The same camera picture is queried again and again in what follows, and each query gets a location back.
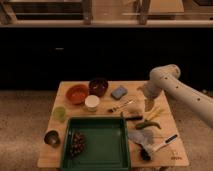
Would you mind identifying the yellow banana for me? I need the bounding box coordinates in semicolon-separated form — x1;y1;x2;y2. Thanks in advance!
145;108;164;121

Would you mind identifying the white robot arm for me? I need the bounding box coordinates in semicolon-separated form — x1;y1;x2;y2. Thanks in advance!
142;64;213;129

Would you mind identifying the green plastic tray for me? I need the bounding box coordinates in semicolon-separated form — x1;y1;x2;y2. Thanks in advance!
60;117;131;171

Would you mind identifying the wooden block brush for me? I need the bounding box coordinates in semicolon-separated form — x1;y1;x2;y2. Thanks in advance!
121;105;143;120

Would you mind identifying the blue sponge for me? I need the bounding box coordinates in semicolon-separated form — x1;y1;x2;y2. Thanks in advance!
111;86;127;100

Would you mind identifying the grey cloth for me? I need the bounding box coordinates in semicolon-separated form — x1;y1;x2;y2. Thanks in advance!
128;130;154;145

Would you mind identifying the wooden table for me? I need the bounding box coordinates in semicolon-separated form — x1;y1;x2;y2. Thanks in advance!
37;80;190;169

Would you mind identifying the dark maroon bowl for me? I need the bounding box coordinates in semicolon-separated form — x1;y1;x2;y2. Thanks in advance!
89;78;108;97

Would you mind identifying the white cup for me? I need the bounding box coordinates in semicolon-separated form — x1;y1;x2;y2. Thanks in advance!
85;95;100;112

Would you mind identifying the orange bowl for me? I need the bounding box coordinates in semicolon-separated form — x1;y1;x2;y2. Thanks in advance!
66;84;89;105

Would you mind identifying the dark grape bunch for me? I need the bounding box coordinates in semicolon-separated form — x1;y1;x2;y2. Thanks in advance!
70;132;85;157

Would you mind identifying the green cup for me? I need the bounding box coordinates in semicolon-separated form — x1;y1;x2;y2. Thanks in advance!
53;106;66;122

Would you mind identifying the metal cup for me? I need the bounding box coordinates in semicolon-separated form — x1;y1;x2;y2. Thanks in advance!
44;130;60;147

